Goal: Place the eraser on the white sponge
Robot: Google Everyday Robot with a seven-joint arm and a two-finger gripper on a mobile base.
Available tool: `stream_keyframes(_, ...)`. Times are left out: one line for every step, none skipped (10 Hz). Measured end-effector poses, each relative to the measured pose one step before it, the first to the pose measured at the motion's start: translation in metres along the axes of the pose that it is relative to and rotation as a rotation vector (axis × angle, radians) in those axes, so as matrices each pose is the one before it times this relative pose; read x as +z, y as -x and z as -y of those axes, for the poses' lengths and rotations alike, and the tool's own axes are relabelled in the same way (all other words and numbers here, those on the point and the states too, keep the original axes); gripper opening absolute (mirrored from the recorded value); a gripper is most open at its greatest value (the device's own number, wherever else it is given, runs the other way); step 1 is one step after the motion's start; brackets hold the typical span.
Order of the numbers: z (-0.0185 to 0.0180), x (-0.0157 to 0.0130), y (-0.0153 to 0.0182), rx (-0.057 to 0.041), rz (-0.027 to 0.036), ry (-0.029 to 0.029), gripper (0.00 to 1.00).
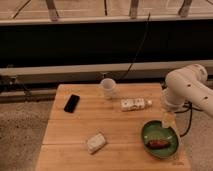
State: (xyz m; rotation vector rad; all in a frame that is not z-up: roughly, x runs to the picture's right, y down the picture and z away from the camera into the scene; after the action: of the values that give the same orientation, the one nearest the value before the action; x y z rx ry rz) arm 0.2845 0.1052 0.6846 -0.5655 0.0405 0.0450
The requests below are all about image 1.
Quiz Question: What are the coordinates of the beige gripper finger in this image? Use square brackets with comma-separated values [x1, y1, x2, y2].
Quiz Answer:
[162, 112, 174, 128]

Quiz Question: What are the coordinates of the black eraser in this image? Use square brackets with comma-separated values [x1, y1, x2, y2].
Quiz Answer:
[64, 95, 80, 113]

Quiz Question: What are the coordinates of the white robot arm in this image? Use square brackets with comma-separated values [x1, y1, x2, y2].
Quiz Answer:
[161, 64, 213, 128]

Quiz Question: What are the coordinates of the white sponge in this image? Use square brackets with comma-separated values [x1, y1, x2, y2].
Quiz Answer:
[86, 133, 107, 154]

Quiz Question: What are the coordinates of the green plate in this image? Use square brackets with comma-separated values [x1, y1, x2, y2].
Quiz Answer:
[141, 120, 179, 159]

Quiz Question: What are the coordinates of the brown sausage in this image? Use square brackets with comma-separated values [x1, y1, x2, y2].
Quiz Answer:
[146, 140, 170, 149]

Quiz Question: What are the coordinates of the white plastic cup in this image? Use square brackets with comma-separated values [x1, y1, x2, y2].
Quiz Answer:
[100, 78, 116, 99]

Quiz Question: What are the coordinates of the black floor cable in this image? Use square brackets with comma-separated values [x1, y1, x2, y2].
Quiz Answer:
[174, 101, 203, 138]

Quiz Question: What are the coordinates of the black hanging cable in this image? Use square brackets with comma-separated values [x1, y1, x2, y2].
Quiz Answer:
[117, 12, 152, 81]

